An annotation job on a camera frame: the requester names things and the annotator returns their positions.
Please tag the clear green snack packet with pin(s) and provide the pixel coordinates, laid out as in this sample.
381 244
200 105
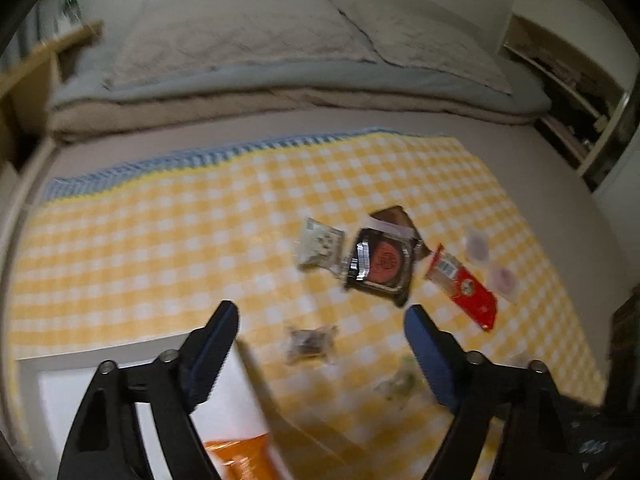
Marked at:
400 385

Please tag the dark patterned cloth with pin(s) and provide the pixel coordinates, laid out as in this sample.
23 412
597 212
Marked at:
595 445

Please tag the small white snack packet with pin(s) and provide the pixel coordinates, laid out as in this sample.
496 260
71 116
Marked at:
317 245

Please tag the white cardboard box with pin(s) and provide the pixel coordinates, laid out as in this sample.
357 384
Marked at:
55 390

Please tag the clear purple snack packet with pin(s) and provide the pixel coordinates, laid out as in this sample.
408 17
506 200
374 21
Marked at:
477 246
504 280

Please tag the wooden bedside shelf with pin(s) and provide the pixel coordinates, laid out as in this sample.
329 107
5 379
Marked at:
30 70

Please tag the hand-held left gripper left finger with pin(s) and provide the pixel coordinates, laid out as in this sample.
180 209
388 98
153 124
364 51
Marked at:
212 355

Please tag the brown snack packet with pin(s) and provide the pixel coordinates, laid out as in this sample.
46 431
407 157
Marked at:
395 216

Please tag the beige textured pillow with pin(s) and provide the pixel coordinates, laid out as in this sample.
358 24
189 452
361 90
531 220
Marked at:
240 30
430 35

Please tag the red snack packet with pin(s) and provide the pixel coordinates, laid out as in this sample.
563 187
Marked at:
470 290

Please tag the yellow checked cloth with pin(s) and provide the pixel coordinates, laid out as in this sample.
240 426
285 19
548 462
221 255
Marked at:
150 260

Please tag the grey quilt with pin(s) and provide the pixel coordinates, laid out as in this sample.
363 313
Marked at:
300 77

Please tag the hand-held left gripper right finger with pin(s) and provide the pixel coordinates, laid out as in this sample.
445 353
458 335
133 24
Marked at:
430 355

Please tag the orange snack packet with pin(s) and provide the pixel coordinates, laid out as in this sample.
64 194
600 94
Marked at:
245 455

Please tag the white side shelf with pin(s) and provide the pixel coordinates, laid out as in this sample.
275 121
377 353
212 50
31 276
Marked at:
565 85

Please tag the white packet with brown print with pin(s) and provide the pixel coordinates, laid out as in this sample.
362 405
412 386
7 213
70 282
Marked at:
310 344

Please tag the black red pastry packet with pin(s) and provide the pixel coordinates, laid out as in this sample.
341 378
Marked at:
385 262

